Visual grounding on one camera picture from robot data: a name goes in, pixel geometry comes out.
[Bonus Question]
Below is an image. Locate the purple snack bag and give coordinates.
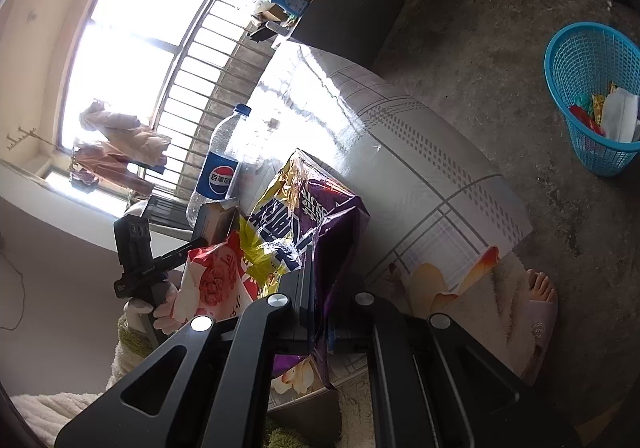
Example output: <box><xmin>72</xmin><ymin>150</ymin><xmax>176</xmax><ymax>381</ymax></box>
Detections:
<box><xmin>240</xmin><ymin>148</ymin><xmax>372</xmax><ymax>396</ymax></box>

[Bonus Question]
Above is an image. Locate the person's fuzzy white clothing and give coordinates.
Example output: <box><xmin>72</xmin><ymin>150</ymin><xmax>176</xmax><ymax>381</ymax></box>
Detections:
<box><xmin>10</xmin><ymin>252</ymin><xmax>559</xmax><ymax>448</ymax></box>

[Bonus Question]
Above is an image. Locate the red foil wrapper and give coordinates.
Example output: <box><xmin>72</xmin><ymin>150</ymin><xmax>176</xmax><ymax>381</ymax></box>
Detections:
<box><xmin>569</xmin><ymin>104</ymin><xmax>607</xmax><ymax>137</ymax></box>

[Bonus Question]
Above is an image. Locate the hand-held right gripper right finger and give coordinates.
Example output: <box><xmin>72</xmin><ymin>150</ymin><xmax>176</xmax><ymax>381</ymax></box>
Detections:
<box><xmin>326</xmin><ymin>272</ymin><xmax>584</xmax><ymax>448</ymax></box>

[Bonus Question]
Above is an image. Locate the blue spray bottle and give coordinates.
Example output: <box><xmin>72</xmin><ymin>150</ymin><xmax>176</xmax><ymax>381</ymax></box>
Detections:
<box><xmin>270</xmin><ymin>0</ymin><xmax>309</xmax><ymax>18</ymax></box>

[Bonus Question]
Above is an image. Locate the small gold box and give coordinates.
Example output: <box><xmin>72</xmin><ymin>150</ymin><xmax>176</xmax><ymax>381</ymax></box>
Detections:
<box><xmin>192</xmin><ymin>198</ymin><xmax>242</xmax><ymax>249</ymax></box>

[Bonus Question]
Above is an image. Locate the metal hook rack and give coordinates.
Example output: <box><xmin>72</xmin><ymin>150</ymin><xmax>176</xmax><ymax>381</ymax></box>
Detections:
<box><xmin>6</xmin><ymin>126</ymin><xmax>39</xmax><ymax>150</ymax></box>

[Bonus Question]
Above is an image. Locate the hanging pink garment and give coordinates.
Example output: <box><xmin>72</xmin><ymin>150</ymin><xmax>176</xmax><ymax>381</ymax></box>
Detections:
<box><xmin>69</xmin><ymin>140</ymin><xmax>157</xmax><ymax>197</ymax></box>

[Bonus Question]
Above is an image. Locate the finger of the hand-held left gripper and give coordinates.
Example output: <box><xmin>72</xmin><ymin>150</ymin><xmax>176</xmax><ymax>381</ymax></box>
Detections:
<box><xmin>149</xmin><ymin>237</ymin><xmax>208</xmax><ymax>275</ymax></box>

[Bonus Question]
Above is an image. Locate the floral plastic tablecloth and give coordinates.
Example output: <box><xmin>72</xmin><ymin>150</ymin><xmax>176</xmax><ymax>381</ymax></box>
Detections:
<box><xmin>235</xmin><ymin>40</ymin><xmax>535</xmax><ymax>384</ymax></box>

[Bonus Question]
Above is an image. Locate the grey cabinet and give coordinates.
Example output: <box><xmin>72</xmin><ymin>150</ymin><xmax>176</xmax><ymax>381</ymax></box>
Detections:
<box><xmin>287</xmin><ymin>0</ymin><xmax>408</xmax><ymax>74</ymax></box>

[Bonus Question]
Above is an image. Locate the person's foot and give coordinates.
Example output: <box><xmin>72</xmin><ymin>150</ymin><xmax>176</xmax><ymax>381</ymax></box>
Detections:
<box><xmin>525</xmin><ymin>268</ymin><xmax>559</xmax><ymax>305</ymax></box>

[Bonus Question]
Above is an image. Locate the pink slipper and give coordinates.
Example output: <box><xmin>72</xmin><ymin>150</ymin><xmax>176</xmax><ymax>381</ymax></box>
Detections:
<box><xmin>519</xmin><ymin>298</ymin><xmax>559</xmax><ymax>370</ymax></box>

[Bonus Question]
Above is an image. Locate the clear plastic bottle blue label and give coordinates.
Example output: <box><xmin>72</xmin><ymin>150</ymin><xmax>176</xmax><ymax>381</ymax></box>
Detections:
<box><xmin>186</xmin><ymin>103</ymin><xmax>254</xmax><ymax>230</ymax></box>

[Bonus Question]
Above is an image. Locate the hanging beige garment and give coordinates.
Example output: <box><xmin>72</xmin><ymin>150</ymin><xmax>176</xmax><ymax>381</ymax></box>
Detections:
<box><xmin>79</xmin><ymin>99</ymin><xmax>172</xmax><ymax>165</ymax></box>

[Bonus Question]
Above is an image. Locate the red white snack bag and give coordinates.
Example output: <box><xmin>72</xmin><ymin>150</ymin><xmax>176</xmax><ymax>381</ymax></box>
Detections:
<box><xmin>172</xmin><ymin>230</ymin><xmax>266</xmax><ymax>325</ymax></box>

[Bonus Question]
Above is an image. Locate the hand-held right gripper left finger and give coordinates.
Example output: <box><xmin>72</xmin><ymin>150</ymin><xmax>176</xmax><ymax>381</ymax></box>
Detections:
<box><xmin>54</xmin><ymin>268</ymin><xmax>317</xmax><ymax>448</ymax></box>

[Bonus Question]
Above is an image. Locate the metal balcony railing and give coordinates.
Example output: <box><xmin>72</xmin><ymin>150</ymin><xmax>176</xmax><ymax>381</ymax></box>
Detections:
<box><xmin>142</xmin><ymin>0</ymin><xmax>282</xmax><ymax>201</ymax></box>

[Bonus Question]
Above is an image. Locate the black wall cable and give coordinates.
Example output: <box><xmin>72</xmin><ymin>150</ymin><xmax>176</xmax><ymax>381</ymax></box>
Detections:
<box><xmin>0</xmin><ymin>233</ymin><xmax>29</xmax><ymax>332</ymax></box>

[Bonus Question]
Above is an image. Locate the blue plastic basket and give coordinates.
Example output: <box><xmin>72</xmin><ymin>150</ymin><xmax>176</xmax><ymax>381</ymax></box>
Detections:
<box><xmin>544</xmin><ymin>22</ymin><xmax>640</xmax><ymax>178</ymax></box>

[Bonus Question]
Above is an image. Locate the person's left hand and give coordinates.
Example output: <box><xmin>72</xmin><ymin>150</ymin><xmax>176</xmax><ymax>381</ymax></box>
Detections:
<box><xmin>122</xmin><ymin>283</ymin><xmax>181</xmax><ymax>335</ymax></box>

